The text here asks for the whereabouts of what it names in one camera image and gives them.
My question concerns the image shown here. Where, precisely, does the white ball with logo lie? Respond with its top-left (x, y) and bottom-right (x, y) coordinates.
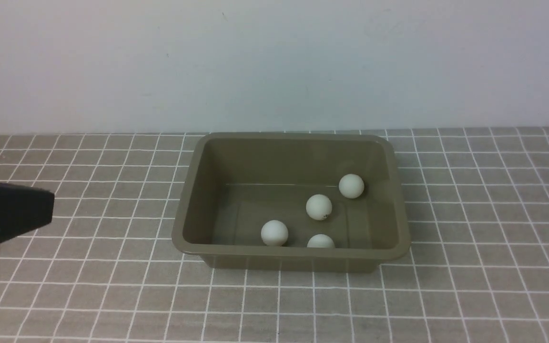
top-left (305, 194), bottom-right (333, 220)

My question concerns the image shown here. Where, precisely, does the plain white table-tennis ball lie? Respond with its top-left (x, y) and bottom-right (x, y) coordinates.
top-left (338, 173), bottom-right (365, 199)

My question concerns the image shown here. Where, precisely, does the olive plastic bin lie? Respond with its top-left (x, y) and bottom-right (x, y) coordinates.
top-left (172, 132), bottom-right (411, 273)

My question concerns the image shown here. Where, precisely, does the grey grid tablecloth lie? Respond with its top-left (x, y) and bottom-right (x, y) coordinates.
top-left (0, 127), bottom-right (549, 343)

